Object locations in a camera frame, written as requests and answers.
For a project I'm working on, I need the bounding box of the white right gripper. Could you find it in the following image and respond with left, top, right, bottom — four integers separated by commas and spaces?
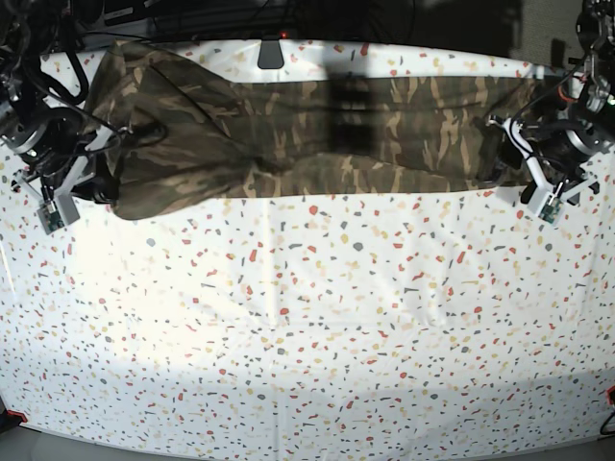
12, 127, 120, 234

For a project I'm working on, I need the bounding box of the white speckled table cloth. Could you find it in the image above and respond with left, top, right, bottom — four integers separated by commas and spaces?
0, 37, 615, 457

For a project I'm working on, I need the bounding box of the camouflage T-shirt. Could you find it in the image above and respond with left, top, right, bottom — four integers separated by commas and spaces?
86, 42, 543, 220

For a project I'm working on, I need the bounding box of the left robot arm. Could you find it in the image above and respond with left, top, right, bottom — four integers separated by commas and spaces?
488, 1, 614, 226

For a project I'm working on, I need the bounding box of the red table clamp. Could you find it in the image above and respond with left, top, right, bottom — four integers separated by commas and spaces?
1, 410, 27, 426

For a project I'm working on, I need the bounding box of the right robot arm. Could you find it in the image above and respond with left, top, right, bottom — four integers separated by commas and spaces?
1, 1, 127, 234

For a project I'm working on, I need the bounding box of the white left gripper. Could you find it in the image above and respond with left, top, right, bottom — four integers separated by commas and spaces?
488, 115, 601, 225

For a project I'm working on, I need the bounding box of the black power strip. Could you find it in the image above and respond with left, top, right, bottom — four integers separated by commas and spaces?
101, 1, 417, 44

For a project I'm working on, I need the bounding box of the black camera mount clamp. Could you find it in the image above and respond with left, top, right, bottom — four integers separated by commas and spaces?
258, 39, 284, 70

